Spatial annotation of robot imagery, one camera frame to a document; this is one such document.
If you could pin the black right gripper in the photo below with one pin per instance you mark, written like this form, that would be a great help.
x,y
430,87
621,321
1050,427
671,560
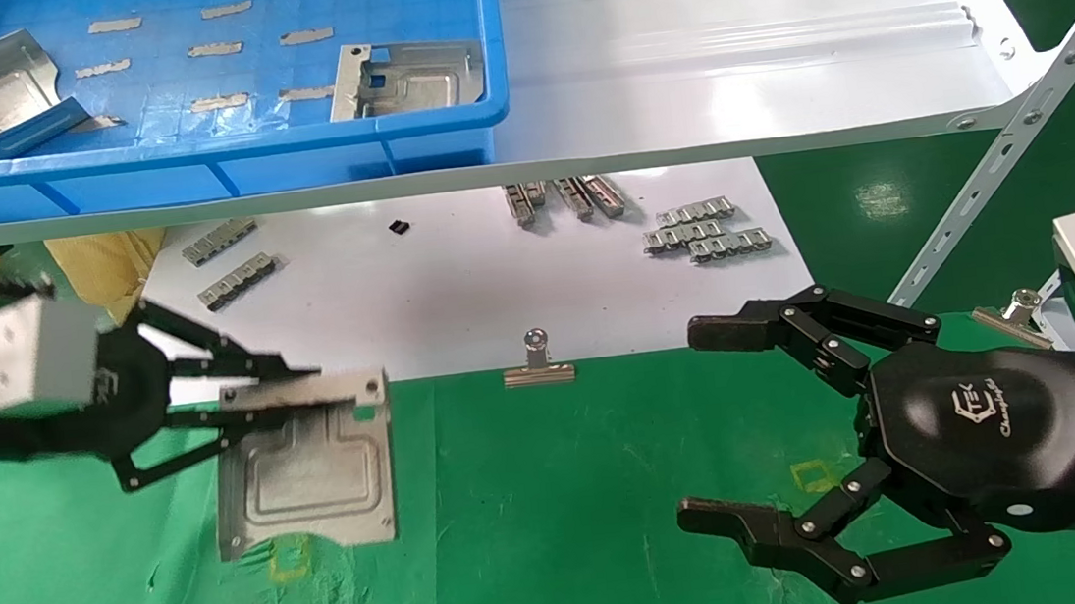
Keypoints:
x,y
984,427

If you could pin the stamped sheet metal bracket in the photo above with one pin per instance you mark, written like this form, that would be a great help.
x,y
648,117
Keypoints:
x,y
418,87
307,472

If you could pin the small black part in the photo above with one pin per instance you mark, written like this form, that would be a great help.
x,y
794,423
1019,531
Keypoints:
x,y
400,226

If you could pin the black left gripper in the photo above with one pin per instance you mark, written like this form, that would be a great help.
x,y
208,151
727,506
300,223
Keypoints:
x,y
137,395

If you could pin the small metal clip strip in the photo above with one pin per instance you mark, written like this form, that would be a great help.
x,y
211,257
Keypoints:
x,y
697,212
731,245
240,281
684,237
221,242

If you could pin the green table mat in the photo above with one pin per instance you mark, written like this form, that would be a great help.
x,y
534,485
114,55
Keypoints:
x,y
568,516

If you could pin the silver binder clip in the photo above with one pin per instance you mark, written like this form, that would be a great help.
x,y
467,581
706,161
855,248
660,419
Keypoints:
x,y
1013,325
540,374

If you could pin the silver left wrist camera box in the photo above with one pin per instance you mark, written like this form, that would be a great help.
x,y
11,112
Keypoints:
x,y
20,357

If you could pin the yellow bag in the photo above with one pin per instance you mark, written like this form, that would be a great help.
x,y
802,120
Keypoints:
x,y
101,270

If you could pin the blue plastic bin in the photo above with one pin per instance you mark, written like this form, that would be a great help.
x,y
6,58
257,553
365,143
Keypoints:
x,y
190,173

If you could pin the grey tape strip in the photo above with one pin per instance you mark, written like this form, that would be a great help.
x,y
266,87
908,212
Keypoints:
x,y
306,93
219,102
307,36
226,9
114,25
98,122
103,68
215,49

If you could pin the white ribbed shelf panel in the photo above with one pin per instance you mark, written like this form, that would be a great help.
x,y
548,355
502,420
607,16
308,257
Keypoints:
x,y
723,77

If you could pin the small metal rail piece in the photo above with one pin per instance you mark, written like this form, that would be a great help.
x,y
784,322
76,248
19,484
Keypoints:
x,y
606,197
523,203
574,198

